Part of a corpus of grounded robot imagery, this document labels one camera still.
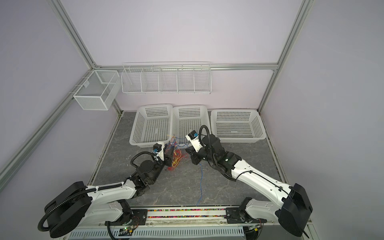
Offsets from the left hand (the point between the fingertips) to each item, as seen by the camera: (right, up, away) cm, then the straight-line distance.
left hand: (171, 147), depth 79 cm
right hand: (+9, -1, -5) cm, 10 cm away
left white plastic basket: (-20, +13, +33) cm, 41 cm away
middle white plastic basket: (+6, +17, +37) cm, 41 cm away
